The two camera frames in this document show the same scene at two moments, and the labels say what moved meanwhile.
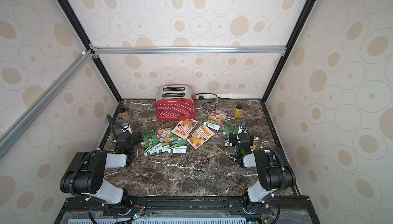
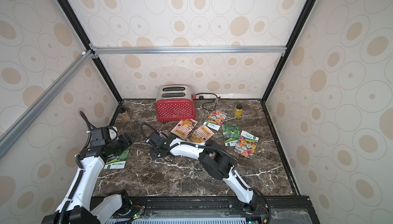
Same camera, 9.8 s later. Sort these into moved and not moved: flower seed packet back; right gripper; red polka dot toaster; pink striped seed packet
Moved: right gripper
Not moved: pink striped seed packet; red polka dot toaster; flower seed packet back
